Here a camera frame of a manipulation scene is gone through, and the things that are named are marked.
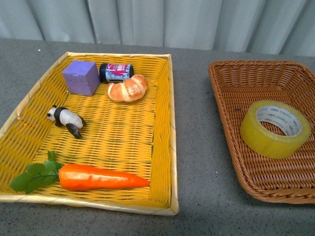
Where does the grey curtain backdrop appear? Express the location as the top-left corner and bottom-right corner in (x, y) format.
(0, 0), (315, 57)

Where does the clear yellowish tape roll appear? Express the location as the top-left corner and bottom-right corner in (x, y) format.
(240, 100), (311, 159)

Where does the toy croissant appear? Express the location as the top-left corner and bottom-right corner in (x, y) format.
(106, 74), (149, 102)

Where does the small dark labelled jar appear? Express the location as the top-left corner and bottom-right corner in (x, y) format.
(99, 63), (134, 84)

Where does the brown wicker basket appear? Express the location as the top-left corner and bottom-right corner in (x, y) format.
(208, 60), (315, 204)

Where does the purple foam cube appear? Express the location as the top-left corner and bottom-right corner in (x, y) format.
(62, 60), (100, 96)

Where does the yellow woven basket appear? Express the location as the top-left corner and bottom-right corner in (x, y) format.
(0, 52), (179, 215)

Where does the orange toy carrot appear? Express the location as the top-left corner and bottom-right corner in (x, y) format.
(9, 150), (150, 194)

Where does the panda figurine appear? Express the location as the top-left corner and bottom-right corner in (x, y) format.
(47, 105), (87, 139)

